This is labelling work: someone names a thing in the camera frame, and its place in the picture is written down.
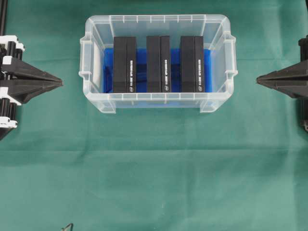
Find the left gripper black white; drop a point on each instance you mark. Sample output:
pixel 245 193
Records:
pixel 15 92

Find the black camera box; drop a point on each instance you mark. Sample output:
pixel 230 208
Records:
pixel 192 64
pixel 125 65
pixel 158 64

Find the clear plastic storage case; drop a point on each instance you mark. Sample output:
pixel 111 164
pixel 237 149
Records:
pixel 215 29

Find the green table cloth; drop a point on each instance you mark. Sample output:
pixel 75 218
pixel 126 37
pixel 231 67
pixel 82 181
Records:
pixel 243 167

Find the blue cloth liner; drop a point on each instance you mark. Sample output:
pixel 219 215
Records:
pixel 107 68

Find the black frame rail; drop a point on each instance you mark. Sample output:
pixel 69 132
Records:
pixel 3 12

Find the thin metal wire hook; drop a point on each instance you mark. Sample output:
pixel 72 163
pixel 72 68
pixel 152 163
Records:
pixel 68 227

